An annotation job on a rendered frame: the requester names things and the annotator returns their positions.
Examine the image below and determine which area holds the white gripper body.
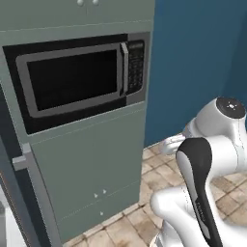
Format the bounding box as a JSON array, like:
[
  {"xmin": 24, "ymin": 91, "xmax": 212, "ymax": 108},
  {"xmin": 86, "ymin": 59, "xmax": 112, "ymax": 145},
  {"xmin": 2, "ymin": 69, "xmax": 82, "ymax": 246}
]
[{"xmin": 159, "ymin": 133, "xmax": 187, "ymax": 155}]

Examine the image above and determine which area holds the grey-green cupboard door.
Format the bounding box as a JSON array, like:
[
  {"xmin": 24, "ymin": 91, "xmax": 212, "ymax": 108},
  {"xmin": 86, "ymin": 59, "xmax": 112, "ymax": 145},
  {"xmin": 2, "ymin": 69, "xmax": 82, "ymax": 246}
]
[
  {"xmin": 96, "ymin": 107, "xmax": 148, "ymax": 205},
  {"xmin": 30, "ymin": 123, "xmax": 102, "ymax": 224},
  {"xmin": 0, "ymin": 0, "xmax": 89, "ymax": 34},
  {"xmin": 85, "ymin": 0, "xmax": 156, "ymax": 29}
]

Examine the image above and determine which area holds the grey-green tall cupboard unit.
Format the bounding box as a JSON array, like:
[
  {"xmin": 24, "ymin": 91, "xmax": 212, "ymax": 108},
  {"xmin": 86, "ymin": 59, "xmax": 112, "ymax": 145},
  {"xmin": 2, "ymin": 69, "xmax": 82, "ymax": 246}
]
[{"xmin": 0, "ymin": 0, "xmax": 156, "ymax": 244}]

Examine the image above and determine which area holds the grey-green drawer front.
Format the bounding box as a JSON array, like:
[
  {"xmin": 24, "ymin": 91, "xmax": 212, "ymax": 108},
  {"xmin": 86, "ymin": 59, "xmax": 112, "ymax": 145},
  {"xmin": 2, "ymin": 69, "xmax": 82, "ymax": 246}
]
[{"xmin": 55, "ymin": 181, "xmax": 143, "ymax": 244}]

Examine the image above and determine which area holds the black and grey microwave oven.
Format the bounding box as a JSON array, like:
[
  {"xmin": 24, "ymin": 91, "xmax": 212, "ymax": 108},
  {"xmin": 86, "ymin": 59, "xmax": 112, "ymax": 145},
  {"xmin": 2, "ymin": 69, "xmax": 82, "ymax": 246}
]
[{"xmin": 2, "ymin": 31, "xmax": 151, "ymax": 135}]

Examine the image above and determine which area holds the grey microwave door handle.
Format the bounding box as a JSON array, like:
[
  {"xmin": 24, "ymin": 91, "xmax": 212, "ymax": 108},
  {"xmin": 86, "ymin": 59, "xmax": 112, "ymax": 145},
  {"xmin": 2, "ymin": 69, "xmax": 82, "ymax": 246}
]
[{"xmin": 120, "ymin": 41, "xmax": 130, "ymax": 96}]

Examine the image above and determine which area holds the grey fridge door handle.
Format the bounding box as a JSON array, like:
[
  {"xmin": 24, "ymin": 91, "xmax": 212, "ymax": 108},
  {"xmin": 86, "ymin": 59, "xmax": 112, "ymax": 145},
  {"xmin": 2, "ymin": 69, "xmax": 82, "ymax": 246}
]
[{"xmin": 12, "ymin": 142, "xmax": 63, "ymax": 247}]

